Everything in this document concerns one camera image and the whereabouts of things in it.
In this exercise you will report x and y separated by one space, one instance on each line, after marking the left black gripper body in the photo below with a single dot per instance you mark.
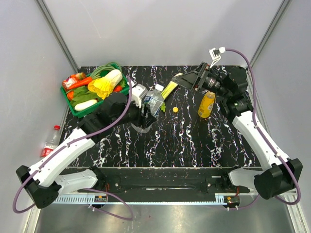
141 120

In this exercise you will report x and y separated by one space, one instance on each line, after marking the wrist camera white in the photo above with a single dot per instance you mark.
216 55
138 94

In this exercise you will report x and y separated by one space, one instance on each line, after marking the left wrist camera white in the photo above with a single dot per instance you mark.
138 94

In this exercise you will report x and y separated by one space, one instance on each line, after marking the water bottle red cap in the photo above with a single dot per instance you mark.
52 141

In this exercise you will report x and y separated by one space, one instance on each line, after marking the orange juice bottle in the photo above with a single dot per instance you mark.
206 105

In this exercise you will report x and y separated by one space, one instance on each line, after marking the green plastic basket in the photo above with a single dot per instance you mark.
80 114

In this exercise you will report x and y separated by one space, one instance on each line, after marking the red snack packet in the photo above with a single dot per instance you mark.
72 79

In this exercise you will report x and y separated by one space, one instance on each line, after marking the toy napa cabbage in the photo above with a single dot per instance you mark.
104 86

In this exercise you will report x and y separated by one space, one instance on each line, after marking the white toy radish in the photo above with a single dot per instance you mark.
84 105

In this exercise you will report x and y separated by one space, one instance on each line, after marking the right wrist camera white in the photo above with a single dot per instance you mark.
216 55

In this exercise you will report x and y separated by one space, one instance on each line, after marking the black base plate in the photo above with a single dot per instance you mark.
201 179

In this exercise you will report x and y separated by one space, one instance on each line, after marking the green beans bundle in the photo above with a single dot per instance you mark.
101 71

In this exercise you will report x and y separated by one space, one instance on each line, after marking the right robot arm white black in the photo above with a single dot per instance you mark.
279 173

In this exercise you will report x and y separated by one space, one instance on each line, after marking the black marble mat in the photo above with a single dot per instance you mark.
181 139

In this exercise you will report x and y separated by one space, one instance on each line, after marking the toy green onion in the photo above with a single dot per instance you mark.
165 93

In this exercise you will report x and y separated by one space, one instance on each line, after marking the green leafy vegetable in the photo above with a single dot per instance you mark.
82 94

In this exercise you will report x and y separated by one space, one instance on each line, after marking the long orange carrot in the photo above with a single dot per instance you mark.
80 83

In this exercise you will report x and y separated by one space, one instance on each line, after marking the orange tomato piece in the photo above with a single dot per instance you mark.
70 95

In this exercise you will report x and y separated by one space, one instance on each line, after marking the small orange carrot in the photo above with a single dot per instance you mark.
117 89

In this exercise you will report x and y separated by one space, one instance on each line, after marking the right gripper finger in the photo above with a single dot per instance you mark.
186 81
197 72

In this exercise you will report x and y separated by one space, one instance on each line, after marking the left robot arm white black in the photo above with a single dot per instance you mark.
43 181

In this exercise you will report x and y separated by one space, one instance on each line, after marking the clear bottle blue cap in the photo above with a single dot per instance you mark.
154 99

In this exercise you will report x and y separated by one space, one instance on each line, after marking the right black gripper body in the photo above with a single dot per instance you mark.
214 83

